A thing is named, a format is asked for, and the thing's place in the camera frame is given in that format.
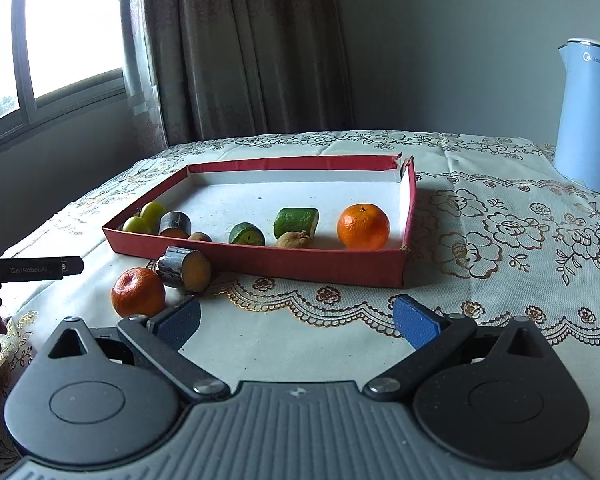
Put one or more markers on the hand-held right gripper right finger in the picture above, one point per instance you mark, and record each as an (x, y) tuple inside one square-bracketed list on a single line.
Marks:
[(417, 320)]

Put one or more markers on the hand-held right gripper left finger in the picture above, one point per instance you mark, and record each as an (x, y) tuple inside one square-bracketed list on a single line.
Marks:
[(177, 322)]

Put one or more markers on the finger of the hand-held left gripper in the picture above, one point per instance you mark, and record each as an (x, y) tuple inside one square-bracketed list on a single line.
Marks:
[(72, 266)]

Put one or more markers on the large orange tangerine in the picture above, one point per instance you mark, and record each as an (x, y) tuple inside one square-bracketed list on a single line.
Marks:
[(137, 292)]

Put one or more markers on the green tomato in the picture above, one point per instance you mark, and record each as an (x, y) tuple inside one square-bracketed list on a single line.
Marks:
[(134, 225), (154, 214)]

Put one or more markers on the small brown longan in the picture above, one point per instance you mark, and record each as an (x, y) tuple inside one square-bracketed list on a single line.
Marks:
[(200, 237)]

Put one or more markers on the small green cucumber piece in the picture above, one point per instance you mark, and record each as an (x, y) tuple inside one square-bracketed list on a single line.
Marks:
[(246, 235)]

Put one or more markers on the large brown longan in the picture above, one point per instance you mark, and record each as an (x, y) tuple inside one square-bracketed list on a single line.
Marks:
[(294, 241)]

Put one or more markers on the thick green cucumber piece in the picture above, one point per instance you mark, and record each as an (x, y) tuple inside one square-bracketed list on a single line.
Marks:
[(295, 221)]

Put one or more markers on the red shallow cardboard box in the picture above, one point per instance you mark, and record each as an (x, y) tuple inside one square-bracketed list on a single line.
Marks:
[(300, 195)]

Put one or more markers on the small orange tangerine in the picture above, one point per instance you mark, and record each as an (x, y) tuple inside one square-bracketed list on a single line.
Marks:
[(362, 227)]

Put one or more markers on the sheer patterned curtain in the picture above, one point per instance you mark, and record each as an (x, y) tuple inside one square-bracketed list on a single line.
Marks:
[(137, 60)]

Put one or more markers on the window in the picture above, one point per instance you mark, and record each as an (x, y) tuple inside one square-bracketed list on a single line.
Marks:
[(55, 25)]

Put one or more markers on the light blue electric kettle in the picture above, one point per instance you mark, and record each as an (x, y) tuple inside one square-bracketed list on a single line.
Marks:
[(587, 120)]

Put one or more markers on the brown curtain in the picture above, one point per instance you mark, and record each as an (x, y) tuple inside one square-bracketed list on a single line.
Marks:
[(250, 45)]

